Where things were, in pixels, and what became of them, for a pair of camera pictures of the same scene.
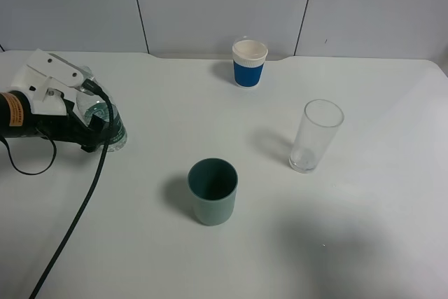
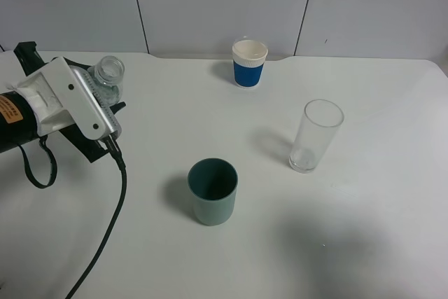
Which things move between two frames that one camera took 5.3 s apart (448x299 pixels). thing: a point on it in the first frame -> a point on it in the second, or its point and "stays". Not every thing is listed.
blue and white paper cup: (249, 57) stays
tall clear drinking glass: (320, 120) stays
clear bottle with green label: (88, 105) -> (107, 75)
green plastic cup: (213, 183) stays
